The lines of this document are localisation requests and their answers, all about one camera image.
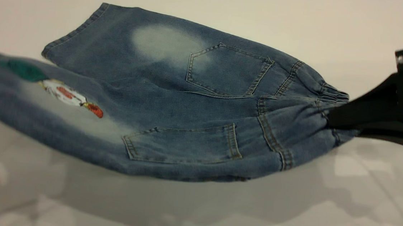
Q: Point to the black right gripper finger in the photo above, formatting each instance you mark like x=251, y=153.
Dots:
x=370, y=112
x=393, y=138

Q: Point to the blue denim shorts with print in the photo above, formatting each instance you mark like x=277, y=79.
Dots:
x=194, y=109

